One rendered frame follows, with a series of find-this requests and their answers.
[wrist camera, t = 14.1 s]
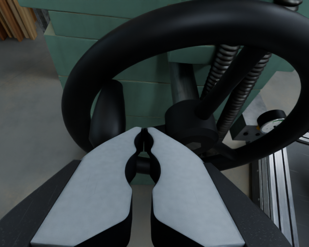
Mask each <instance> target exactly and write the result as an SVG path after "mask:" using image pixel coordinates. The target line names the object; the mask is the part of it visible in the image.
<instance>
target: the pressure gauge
mask: <svg viewBox="0 0 309 247"><path fill-rule="evenodd" d="M286 117H287V116H286V114H285V112H284V111H282V110H279V109H275V110H270V111H267V112H265V113H263V114H261V115H260V116H259V117H258V119H257V123H258V126H257V127H256V129H257V130H260V131H261V132H262V133H264V134H267V133H268V132H270V131H271V130H272V129H274V127H273V126H277V125H279V124H280V123H281V122H282V121H283V120H284V119H285V118H286Z"/></svg>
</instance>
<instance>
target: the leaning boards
mask: <svg viewBox="0 0 309 247"><path fill-rule="evenodd" d="M36 20H37V18H36V15H35V13H34V11H33V9H32V8H29V7H21V6H20V5H19V3H18V1H17V0H0V38H1V40H3V41H4V40H5V39H6V37H7V36H9V37H10V38H12V37H13V36H14V38H17V39H18V41H19V42H21V41H22V40H23V38H24V37H26V38H30V39H31V40H35V38H36V37H37V35H38V34H37V32H36V28H37V27H36V25H35V22H36Z"/></svg>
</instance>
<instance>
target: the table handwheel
mask: <svg viewBox="0 0 309 247"><path fill-rule="evenodd" d="M204 45H240V46H244V47H243V48H242V50H241V51H240V52H239V54H238V55H237V56H236V58H235V59H234V60H233V61H232V63H231V64H230V66H229V67H228V68H227V70H226V71H225V72H224V74H223V75H222V76H221V78H220V79H219V80H218V82H217V83H216V84H215V85H214V87H213V88H212V89H211V90H210V92H209V93H208V94H207V95H206V96H205V98H204V99H203V100H202V101H201V100H200V97H199V93H198V88H197V83H196V79H195V74H194V70H193V65H192V64H187V63H176V62H169V61H168V65H169V74H170V83H171V92H172V101H173V105H172V106H171V107H170V108H169V109H168V110H167V111H166V113H165V124H163V125H158V126H152V127H154V128H156V129H157V130H159V131H161V132H162V133H164V134H166V135H167V136H169V137H171V138H173V139H174V140H176V141H178V142H180V143H181V144H183V145H184V146H186V147H187V148H188V149H190V150H191V151H192V152H194V153H195V154H200V153H203V152H206V151H208V150H210V149H213V150H215V151H216V152H218V153H219V154H217V155H212V156H208V157H202V158H200V159H201V160H202V161H204V162H205V163H211V164H213V165H214V166H215V167H216V168H217V169H218V170H219V171H224V170H228V169H232V168H236V167H239V166H243V165H246V164H249V163H252V162H255V161H257V160H260V159H262V158H264V157H267V156H269V155H271V154H273V153H275V152H277V151H279V150H281V149H283V148H285V147H287V146H288V145H290V144H292V143H293V142H295V141H296V140H298V139H299V138H301V137H302V136H303V135H305V134H306V133H307V132H308V131H309V18H307V17H305V16H303V15H301V14H300V13H298V12H295V11H293V10H291V9H288V8H286V7H283V6H280V5H277V4H274V3H270V2H266V1H261V0H189V1H184V2H180V3H175V4H171V5H168V6H165V7H161V8H158V9H155V10H152V11H150V12H147V13H144V14H142V15H140V16H137V17H135V18H133V19H131V20H129V21H127V22H125V23H123V24H121V25H119V26H118V27H116V28H115V29H113V30H111V31H110V32H108V33H107V34H106V35H105V36H103V37H102V38H100V39H99V40H98V41H97V42H96V43H95V44H93V45H92V46H91V47H90V48H89V49H88V50H87V51H86V52H85V54H84V55H83V56H82V57H81V58H80V60H79V61H78V62H77V63H76V64H75V66H74V67H73V69H72V71H71V72H70V74H69V76H68V78H67V81H66V83H65V87H64V90H63V95H62V102H61V109H62V116H63V121H64V124H65V126H66V128H67V130H68V132H69V134H70V135H71V137H72V139H73V140H74V141H75V142H76V144H77V145H78V146H79V147H80V148H81V149H83V150H84V151H85V152H86V153H89V152H90V151H92V150H93V149H94V147H93V146H92V144H91V143H90V141H89V131H90V123H91V107H92V104H93V101H94V99H95V97H96V95H97V94H98V93H99V91H100V90H101V89H102V86H103V83H104V82H105V81H107V80H109V79H112V78H114V77H115V76H116V75H118V74H119V73H121V72H122V71H124V70H125V69H127V68H129V67H130V66H132V65H134V64H136V63H138V62H141V61H143V60H145V59H148V58H151V57H153V56H156V55H159V54H162V53H166V52H169V51H173V50H177V49H183V48H188V47H195V46H204ZM268 52H270V53H273V54H275V55H277V56H279V57H281V58H283V59H284V60H286V61H287V62H288V63H289V64H291V65H292V67H293V68H294V69H295V70H296V72H297V73H298V75H299V78H300V82H301V91H300V95H299V98H298V101H297V103H296V105H295V106H294V108H293V109H292V111H291V112H290V113H289V115H288V116H287V117H286V118H285V119H284V120H283V121H282V122H281V123H280V124H279V125H277V126H276V127H275V128H274V129H272V130H271V131H270V132H268V133H267V134H265V135H263V136H262V137H260V138H258V139H256V140H254V141H253V142H250V143H248V144H246V145H244V146H242V147H239V148H236V149H232V148H230V147H229V146H227V145H225V144H224V143H222V142H221V141H220V140H219V135H218V131H217V127H216V123H215V119H214V115H213V113H214V112H215V110H216V109H217V108H218V107H219V106H220V105H221V103H222V102H223V101H224V100H225V99H226V97H227V96H228V95H229V94H230V93H231V91H232V90H233V89H234V88H235V87H236V86H237V85H238V84H239V83H240V82H241V80H242V79H243V78H244V77H245V76H246V75H247V74H248V73H249V72H250V71H251V70H252V69H253V68H254V66H255V65H256V64H257V63H258V62H259V61H260V60H261V59H262V58H263V57H264V56H265V55H266V54H267V53H268ZM136 173H140V174H148V175H150V158H147V157H142V156H137V158H136Z"/></svg>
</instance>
